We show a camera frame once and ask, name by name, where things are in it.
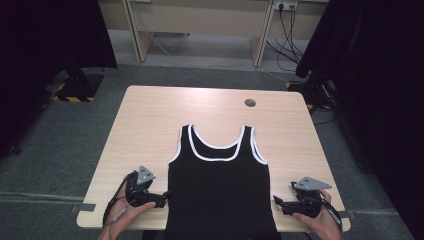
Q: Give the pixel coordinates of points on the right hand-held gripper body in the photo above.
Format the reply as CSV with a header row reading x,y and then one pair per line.
x,y
306,196

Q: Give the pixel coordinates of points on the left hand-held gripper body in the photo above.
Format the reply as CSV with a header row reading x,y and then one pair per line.
x,y
141,186

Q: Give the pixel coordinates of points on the black white-trimmed tank top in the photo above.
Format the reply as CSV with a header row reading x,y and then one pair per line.
x,y
216,193

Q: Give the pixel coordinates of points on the person's right hand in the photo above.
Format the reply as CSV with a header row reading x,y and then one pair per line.
x,y
321,225

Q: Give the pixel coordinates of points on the person's left hand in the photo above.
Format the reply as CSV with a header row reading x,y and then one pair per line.
x,y
121,213

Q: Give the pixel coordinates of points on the grey floor tape strip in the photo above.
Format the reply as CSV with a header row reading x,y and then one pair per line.
x,y
82,208
348,214

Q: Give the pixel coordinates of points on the hazard-striped black stand base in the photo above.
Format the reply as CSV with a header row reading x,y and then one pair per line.
x,y
78,87
316,91

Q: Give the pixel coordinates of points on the black curtain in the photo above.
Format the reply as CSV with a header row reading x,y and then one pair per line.
x,y
376,83
40,60

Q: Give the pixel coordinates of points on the white wall socket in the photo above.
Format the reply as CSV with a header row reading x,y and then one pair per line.
x,y
285,4

